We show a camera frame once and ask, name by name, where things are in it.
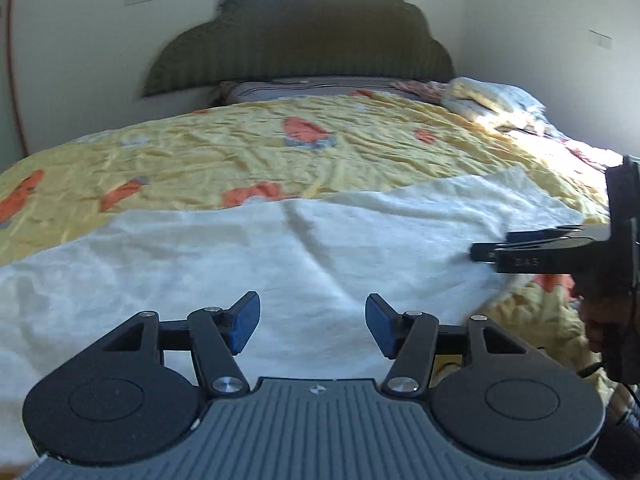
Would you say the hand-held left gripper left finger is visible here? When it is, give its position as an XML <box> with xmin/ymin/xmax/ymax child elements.
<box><xmin>102</xmin><ymin>291</ymin><xmax>262</xmax><ymax>400</ymax></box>

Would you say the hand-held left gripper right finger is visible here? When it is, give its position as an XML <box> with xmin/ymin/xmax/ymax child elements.
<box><xmin>366</xmin><ymin>294</ymin><xmax>531</xmax><ymax>398</ymax></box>

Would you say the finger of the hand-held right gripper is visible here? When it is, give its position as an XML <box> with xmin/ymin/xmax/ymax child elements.
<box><xmin>506</xmin><ymin>223</ymin><xmax>610</xmax><ymax>245</ymax></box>
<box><xmin>471</xmin><ymin>237</ymin><xmax>612</xmax><ymax>276</ymax></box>

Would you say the white textured towel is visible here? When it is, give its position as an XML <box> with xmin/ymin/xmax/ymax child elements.
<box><xmin>0</xmin><ymin>166</ymin><xmax>588</xmax><ymax>468</ymax></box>

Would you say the person's right hand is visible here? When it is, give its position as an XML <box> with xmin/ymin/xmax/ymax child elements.
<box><xmin>572</xmin><ymin>280</ymin><xmax>610</xmax><ymax>355</ymax></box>

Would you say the floral bed sheet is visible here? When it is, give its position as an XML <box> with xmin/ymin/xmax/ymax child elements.
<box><xmin>545</xmin><ymin>127</ymin><xmax>626</xmax><ymax>171</ymax></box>

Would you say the yellow carrot print blanket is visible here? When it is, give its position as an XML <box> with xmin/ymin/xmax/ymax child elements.
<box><xmin>0</xmin><ymin>87</ymin><xmax>640</xmax><ymax>411</ymax></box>

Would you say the pink floral pillow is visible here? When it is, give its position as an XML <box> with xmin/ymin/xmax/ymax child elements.
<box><xmin>392</xmin><ymin>79</ymin><xmax>453</xmax><ymax>105</ymax></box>

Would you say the grey striped pillow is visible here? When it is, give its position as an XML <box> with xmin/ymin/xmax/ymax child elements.
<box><xmin>207</xmin><ymin>77</ymin><xmax>436</xmax><ymax>108</ymax></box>

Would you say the green scalloped headboard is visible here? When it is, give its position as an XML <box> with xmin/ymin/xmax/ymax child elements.
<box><xmin>141</xmin><ymin>0</ymin><xmax>455</xmax><ymax>98</ymax></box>

